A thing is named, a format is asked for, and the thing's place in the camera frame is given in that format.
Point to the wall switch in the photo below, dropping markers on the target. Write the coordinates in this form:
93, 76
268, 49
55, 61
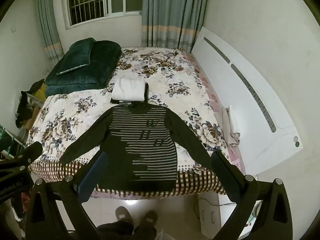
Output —
13, 29

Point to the dark striped sweater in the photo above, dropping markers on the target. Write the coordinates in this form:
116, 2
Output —
150, 142

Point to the person's right slipper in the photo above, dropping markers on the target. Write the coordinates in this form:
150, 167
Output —
150, 218

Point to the folded dark green quilt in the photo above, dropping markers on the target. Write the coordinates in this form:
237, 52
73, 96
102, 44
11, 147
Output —
100, 65

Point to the person's left slipper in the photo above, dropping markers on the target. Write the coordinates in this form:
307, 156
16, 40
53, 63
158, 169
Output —
123, 215

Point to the wall socket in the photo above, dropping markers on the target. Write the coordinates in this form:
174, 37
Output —
45, 72

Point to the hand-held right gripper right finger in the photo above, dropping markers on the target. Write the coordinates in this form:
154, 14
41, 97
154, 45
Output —
225, 175

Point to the narrow grey striped curtain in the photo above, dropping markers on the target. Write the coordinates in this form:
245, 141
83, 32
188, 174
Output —
47, 30

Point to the white headboard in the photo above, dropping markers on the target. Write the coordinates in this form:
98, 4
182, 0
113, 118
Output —
220, 80

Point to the floral bed blanket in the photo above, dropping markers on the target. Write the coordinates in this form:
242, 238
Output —
175, 80

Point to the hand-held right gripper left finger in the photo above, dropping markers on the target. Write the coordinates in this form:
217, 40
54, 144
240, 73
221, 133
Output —
92, 175

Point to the white bedside cabinet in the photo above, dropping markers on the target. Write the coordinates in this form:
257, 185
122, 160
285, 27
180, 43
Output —
207, 212

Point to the dark green pillow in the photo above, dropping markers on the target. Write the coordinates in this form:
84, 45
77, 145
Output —
75, 55

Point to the folded white garment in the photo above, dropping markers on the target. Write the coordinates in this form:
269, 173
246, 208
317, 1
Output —
128, 90

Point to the beige folded clothes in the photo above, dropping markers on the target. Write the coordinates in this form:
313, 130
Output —
231, 130

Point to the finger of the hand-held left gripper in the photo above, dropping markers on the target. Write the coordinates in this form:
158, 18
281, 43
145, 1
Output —
30, 152

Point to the hanging black clothing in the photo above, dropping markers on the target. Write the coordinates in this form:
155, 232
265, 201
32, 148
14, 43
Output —
25, 105

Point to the wide grey striped curtain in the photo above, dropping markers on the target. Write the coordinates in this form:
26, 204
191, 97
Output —
170, 17

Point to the pink bed sheet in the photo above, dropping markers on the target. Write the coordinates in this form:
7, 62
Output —
235, 155

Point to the white metal rack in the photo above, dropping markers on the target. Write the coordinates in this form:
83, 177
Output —
15, 138

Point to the person's slipper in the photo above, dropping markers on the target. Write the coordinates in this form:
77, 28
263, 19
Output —
150, 218
123, 215

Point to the barred window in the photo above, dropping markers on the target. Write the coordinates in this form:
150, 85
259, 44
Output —
100, 0

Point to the person's dark pants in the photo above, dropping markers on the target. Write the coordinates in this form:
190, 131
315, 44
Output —
120, 231

